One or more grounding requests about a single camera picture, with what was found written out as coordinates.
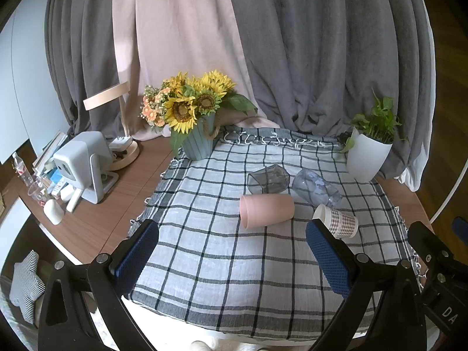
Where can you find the checked paper cup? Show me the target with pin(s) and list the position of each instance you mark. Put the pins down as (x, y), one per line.
(342, 223)

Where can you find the white plant pot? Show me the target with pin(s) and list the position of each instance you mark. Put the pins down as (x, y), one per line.
(367, 161)

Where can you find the grey curtain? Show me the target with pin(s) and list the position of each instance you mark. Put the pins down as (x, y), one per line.
(84, 51)
(329, 44)

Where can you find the striped star pillow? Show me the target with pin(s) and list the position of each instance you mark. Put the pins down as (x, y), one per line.
(27, 285)

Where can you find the pink cup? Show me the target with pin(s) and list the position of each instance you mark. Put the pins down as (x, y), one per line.
(267, 210)

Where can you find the grey glass cup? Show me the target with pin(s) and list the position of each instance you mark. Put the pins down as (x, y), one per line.
(268, 181)

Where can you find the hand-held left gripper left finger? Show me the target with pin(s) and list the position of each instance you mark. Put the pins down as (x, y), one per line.
(136, 260)

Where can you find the blue ribbed vase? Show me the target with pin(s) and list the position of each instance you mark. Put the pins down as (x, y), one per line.
(199, 142)

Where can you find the white projector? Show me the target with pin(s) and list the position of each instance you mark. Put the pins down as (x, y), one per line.
(84, 153)

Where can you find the white power adapter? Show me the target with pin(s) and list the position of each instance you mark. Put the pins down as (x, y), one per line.
(120, 142)

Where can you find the checked tablecloth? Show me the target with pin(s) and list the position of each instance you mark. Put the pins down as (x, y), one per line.
(219, 256)

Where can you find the white earbud case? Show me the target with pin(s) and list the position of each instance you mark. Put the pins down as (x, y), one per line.
(53, 211)

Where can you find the clear bluish glass cup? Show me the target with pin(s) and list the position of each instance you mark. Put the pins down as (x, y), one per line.
(314, 188)

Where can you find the wooden desk lamp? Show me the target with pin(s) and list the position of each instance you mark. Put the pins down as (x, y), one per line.
(126, 155)

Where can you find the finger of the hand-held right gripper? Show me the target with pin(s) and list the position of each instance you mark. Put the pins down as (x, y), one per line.
(461, 226)
(420, 234)

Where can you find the clear plastic cup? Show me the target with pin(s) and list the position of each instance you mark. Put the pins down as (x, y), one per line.
(36, 192)

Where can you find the white remote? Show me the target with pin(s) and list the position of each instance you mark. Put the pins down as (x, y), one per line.
(73, 200)

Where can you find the clear water bottle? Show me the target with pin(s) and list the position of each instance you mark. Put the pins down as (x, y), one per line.
(22, 172)

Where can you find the stack of books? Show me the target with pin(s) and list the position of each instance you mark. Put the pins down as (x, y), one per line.
(49, 153)

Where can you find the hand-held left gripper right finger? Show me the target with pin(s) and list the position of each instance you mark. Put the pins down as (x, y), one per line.
(329, 259)

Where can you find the green leafy plant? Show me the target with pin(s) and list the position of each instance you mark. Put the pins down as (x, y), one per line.
(378, 120)

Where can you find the pink curtain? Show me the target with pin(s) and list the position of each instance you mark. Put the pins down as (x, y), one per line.
(175, 29)

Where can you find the sunflower bouquet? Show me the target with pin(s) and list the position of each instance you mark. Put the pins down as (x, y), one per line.
(182, 109)

